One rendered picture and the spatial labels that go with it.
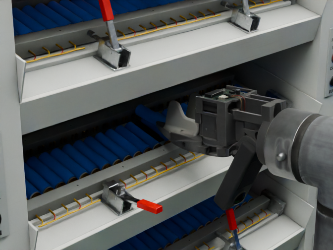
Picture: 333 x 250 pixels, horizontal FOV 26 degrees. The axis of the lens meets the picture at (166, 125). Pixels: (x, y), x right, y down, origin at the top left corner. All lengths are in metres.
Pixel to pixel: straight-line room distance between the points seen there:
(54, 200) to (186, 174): 0.23
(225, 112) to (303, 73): 0.34
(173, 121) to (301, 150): 0.23
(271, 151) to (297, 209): 0.45
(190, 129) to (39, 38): 0.27
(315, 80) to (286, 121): 0.35
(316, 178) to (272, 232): 0.44
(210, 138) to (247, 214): 0.35
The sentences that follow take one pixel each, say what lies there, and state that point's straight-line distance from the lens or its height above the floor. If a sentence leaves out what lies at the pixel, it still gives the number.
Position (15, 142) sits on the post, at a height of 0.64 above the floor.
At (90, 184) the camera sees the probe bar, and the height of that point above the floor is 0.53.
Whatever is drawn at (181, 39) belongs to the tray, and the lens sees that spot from 1.00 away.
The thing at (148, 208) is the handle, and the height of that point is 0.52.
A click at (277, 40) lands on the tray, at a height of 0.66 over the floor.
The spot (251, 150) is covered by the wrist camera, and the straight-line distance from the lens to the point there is 0.95.
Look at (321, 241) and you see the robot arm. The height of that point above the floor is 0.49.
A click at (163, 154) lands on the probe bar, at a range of 1.05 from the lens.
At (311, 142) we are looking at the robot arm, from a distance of 0.88.
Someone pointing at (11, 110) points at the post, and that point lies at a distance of 0.79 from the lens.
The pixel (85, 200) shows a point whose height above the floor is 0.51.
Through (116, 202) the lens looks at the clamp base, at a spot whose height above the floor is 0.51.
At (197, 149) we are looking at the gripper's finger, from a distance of 0.99.
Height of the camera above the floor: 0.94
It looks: 21 degrees down
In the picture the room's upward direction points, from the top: straight up
